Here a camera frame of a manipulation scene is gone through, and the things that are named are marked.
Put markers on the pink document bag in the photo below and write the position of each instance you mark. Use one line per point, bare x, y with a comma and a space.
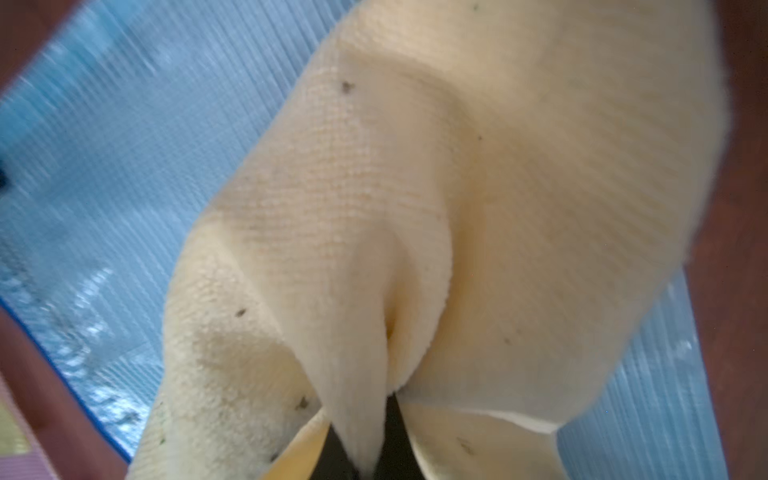
35, 465

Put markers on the blue document bag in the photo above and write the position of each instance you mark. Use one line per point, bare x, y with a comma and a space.
115, 141

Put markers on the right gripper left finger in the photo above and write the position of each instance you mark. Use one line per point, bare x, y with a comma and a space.
333, 463

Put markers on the yellow document bag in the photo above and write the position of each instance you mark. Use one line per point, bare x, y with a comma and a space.
13, 440

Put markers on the yellow cleaning cloth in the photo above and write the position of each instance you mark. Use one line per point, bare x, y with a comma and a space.
470, 205

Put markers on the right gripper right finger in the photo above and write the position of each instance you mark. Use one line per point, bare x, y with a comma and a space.
397, 460

